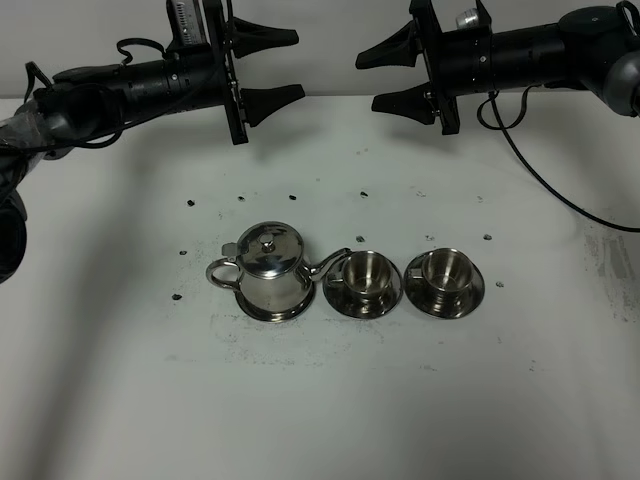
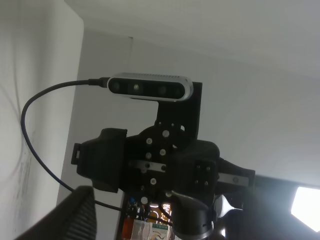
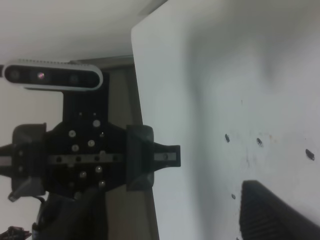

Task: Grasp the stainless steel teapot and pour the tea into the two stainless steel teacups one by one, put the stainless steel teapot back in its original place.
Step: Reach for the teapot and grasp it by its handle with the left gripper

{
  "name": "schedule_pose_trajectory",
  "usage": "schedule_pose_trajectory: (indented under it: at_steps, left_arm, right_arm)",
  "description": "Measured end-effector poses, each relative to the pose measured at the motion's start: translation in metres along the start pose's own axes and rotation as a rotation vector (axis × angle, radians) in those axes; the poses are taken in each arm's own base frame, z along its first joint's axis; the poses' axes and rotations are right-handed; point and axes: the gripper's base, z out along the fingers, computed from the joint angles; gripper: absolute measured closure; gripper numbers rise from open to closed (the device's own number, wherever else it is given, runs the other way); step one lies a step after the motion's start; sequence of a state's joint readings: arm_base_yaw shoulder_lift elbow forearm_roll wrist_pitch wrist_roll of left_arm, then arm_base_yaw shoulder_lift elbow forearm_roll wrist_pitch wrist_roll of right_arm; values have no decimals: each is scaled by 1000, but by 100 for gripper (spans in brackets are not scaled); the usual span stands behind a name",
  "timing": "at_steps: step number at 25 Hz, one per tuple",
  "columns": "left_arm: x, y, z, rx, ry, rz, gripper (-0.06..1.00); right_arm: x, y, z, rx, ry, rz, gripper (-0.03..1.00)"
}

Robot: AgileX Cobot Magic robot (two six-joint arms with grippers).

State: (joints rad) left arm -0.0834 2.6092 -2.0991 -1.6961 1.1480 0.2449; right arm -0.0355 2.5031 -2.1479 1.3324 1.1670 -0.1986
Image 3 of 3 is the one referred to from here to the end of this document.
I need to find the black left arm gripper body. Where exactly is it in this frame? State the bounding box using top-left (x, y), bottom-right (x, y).
top-left (42, 121), bottom-right (127, 198)

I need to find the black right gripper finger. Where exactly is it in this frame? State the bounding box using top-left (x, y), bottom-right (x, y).
top-left (239, 180), bottom-right (320, 240)

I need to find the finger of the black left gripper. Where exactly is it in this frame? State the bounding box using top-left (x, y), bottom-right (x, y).
top-left (126, 125), bottom-right (181, 192)
top-left (0, 123), bottom-right (47, 202)

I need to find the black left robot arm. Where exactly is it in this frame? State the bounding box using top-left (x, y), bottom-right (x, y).
top-left (0, 120), bottom-right (181, 240)

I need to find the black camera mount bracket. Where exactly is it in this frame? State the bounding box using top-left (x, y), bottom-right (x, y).
top-left (62, 72), bottom-right (110, 122)

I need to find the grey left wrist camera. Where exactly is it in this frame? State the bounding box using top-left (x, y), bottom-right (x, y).
top-left (1, 59), bottom-right (104, 92)

